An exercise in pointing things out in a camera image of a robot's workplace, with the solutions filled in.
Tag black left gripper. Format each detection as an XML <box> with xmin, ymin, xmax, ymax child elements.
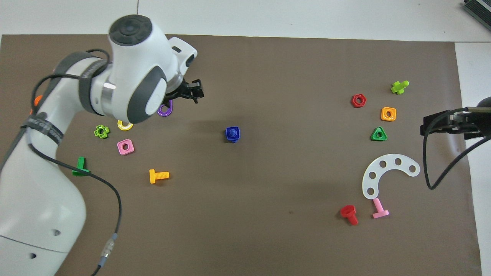
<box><xmin>166</xmin><ymin>79</ymin><xmax>204</xmax><ymax>104</ymax></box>

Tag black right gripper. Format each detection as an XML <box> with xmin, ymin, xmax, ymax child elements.
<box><xmin>420</xmin><ymin>108</ymin><xmax>491</xmax><ymax>140</ymax></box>

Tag lime cross-head toy screw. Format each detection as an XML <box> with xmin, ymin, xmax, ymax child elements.
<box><xmin>390</xmin><ymin>80</ymin><xmax>410</xmax><ymax>95</ymax></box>

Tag pink square toy nut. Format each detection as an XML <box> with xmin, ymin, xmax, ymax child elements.
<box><xmin>117</xmin><ymin>139</ymin><xmax>135</xmax><ymax>155</ymax></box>

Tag orange-yellow toy screw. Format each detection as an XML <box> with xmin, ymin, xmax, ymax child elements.
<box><xmin>149</xmin><ymin>169</ymin><xmax>170</xmax><ymax>184</ymax></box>

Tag pink square-head toy screw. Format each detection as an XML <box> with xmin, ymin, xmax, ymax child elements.
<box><xmin>372</xmin><ymin>198</ymin><xmax>390</xmax><ymax>219</ymax></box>

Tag green toy screw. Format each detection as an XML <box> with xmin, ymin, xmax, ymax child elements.
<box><xmin>72</xmin><ymin>156</ymin><xmax>91</xmax><ymax>177</ymax></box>

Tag red hex-head toy screw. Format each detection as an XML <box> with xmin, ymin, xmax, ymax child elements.
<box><xmin>340</xmin><ymin>205</ymin><xmax>359</xmax><ymax>226</ymax></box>

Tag purple four-hole toy plate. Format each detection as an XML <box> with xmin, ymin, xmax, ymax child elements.
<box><xmin>157</xmin><ymin>100</ymin><xmax>173</xmax><ymax>117</ymax></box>

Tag white curved five-hole plate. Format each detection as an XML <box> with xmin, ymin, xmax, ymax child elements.
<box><xmin>362</xmin><ymin>154</ymin><xmax>421</xmax><ymax>200</ymax></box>

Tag brown table mat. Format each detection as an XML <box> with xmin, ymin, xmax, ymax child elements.
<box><xmin>0</xmin><ymin>34</ymin><xmax>483</xmax><ymax>276</ymax></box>

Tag grey ribbed device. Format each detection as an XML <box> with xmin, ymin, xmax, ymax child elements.
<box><xmin>462</xmin><ymin>0</ymin><xmax>491</xmax><ymax>22</ymax></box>

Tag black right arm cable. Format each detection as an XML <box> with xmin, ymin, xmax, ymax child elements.
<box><xmin>422</xmin><ymin>107</ymin><xmax>491</xmax><ymax>190</ymax></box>

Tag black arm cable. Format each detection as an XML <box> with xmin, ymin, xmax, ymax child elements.
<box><xmin>422</xmin><ymin>107</ymin><xmax>491</xmax><ymax>190</ymax></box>
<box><xmin>27</xmin><ymin>48</ymin><xmax>123</xmax><ymax>276</ymax></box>

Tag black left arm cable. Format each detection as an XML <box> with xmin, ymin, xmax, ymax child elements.
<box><xmin>27</xmin><ymin>48</ymin><xmax>123</xmax><ymax>276</ymax></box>

